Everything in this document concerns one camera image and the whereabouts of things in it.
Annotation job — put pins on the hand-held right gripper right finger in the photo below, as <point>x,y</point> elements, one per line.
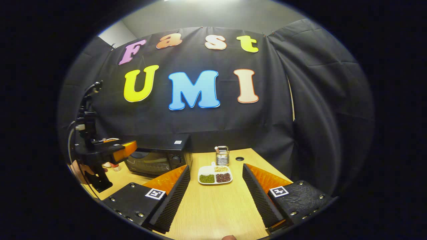
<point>262,200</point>

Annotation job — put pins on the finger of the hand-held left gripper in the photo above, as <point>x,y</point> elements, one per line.
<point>110,141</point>
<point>125,150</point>

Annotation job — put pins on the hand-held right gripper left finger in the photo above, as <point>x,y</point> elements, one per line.
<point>173,203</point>

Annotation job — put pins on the black electric oven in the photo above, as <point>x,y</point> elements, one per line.
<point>156,161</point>

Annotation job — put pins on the white divided dish with beans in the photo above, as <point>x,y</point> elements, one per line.
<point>215,173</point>

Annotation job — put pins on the black backdrop cloth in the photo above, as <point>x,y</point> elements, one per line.
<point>200,123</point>

